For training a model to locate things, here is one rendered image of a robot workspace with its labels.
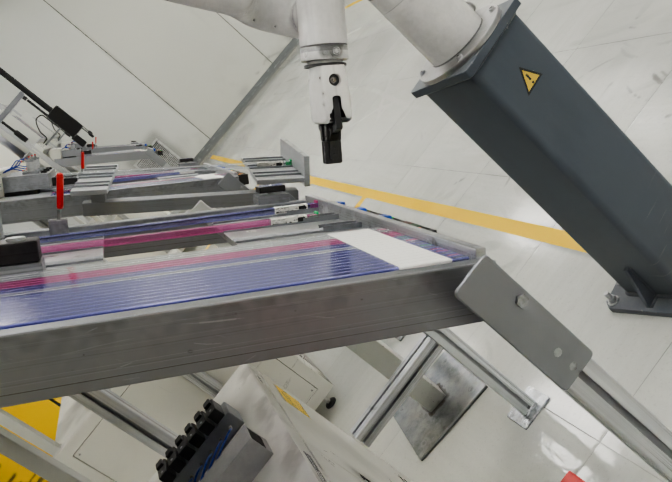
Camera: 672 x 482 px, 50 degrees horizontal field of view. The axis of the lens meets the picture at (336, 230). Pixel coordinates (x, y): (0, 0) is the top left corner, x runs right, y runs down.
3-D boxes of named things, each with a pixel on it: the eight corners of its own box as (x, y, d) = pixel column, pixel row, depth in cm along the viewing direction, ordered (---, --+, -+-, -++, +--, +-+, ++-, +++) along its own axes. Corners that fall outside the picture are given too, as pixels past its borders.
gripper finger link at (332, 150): (344, 125, 125) (347, 163, 126) (338, 125, 128) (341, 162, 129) (326, 126, 124) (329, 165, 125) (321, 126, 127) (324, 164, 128)
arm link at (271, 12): (155, 10, 126) (317, 49, 136) (164, -6, 111) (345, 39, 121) (163, -41, 126) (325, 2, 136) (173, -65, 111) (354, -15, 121)
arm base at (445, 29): (456, 25, 145) (392, -42, 139) (518, -6, 128) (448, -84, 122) (408, 94, 139) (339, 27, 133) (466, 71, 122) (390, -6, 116)
